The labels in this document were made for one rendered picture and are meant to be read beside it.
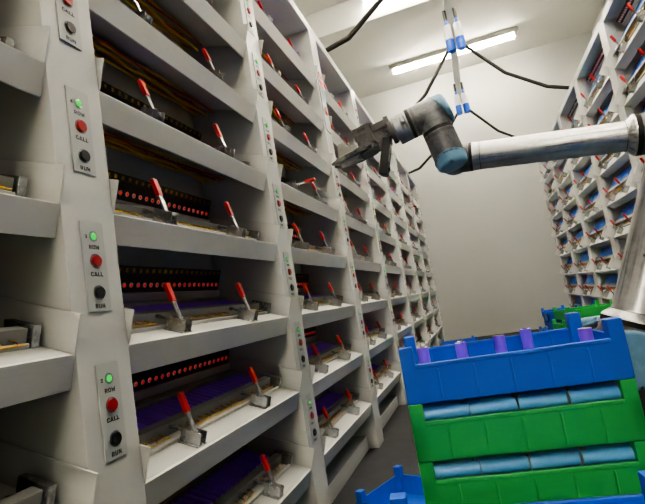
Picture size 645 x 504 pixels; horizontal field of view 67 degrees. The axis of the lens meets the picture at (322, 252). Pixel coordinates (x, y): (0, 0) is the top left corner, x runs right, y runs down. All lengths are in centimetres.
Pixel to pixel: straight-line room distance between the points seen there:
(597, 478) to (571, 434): 6
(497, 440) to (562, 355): 15
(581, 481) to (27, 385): 69
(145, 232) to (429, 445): 54
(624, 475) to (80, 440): 69
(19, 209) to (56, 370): 19
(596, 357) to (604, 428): 9
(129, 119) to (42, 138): 18
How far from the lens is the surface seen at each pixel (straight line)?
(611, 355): 77
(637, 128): 160
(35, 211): 69
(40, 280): 73
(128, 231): 81
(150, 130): 93
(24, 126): 78
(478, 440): 76
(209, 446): 92
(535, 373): 75
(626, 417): 79
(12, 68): 75
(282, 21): 220
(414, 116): 149
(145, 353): 79
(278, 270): 129
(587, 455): 79
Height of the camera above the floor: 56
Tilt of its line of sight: 7 degrees up
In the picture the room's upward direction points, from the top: 9 degrees counter-clockwise
